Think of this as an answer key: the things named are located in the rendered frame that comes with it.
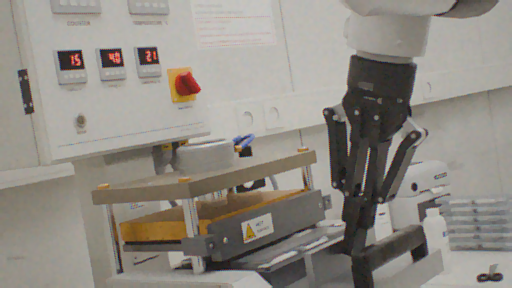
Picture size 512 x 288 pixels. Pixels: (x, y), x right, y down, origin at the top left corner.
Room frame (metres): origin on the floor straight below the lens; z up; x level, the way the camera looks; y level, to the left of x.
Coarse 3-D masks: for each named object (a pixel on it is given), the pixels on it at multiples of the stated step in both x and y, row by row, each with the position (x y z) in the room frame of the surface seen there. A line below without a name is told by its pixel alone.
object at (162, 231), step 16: (224, 192) 0.99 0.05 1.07; (256, 192) 1.07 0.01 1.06; (272, 192) 1.04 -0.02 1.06; (288, 192) 1.01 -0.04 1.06; (304, 192) 1.02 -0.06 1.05; (176, 208) 1.03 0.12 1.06; (208, 208) 0.97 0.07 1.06; (224, 208) 0.95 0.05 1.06; (240, 208) 0.92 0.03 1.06; (128, 224) 0.96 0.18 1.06; (144, 224) 0.94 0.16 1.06; (160, 224) 0.92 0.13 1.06; (176, 224) 0.90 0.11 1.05; (128, 240) 0.96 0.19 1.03; (144, 240) 0.94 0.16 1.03; (160, 240) 0.93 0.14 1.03; (176, 240) 0.91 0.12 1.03
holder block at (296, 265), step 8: (312, 248) 0.91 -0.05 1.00; (296, 256) 0.88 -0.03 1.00; (224, 264) 0.90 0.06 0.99; (280, 264) 0.85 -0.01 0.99; (288, 264) 0.85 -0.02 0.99; (296, 264) 0.86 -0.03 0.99; (304, 264) 0.87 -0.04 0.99; (264, 272) 0.82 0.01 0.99; (272, 272) 0.82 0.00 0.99; (280, 272) 0.83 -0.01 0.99; (288, 272) 0.85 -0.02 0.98; (296, 272) 0.86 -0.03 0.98; (304, 272) 0.87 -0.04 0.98; (272, 280) 0.82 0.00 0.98; (280, 280) 0.83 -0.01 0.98; (288, 280) 0.84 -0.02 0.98; (296, 280) 0.86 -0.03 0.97
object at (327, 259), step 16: (336, 240) 0.86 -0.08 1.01; (368, 240) 0.91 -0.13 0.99; (304, 256) 0.82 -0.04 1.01; (320, 256) 0.83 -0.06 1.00; (336, 256) 0.85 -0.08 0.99; (400, 256) 0.90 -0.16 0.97; (432, 256) 0.89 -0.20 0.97; (320, 272) 0.82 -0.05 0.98; (336, 272) 0.85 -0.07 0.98; (384, 272) 0.83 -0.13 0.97; (400, 272) 0.82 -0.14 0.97; (416, 272) 0.85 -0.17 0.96; (432, 272) 0.88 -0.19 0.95
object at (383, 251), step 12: (408, 228) 0.87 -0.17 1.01; (420, 228) 0.87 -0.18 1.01; (384, 240) 0.82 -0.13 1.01; (396, 240) 0.83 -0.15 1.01; (408, 240) 0.85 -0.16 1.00; (420, 240) 0.87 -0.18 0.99; (360, 252) 0.78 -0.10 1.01; (372, 252) 0.78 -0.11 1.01; (384, 252) 0.80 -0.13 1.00; (396, 252) 0.82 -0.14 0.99; (420, 252) 0.88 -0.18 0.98; (360, 264) 0.77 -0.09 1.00; (372, 264) 0.78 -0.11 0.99; (384, 264) 0.80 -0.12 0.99; (360, 276) 0.77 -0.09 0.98; (372, 276) 0.77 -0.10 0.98
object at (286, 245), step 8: (304, 232) 0.98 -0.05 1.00; (312, 232) 0.97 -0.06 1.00; (320, 232) 0.96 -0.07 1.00; (328, 232) 0.95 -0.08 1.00; (288, 240) 0.94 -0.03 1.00; (296, 240) 0.93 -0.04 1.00; (304, 240) 0.92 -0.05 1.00; (312, 240) 0.92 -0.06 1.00; (264, 248) 0.91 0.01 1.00; (272, 248) 0.91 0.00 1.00; (280, 248) 0.90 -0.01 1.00; (288, 248) 0.89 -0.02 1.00; (248, 256) 0.88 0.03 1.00; (256, 256) 0.87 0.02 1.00; (264, 256) 0.86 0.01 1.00; (272, 256) 0.86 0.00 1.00
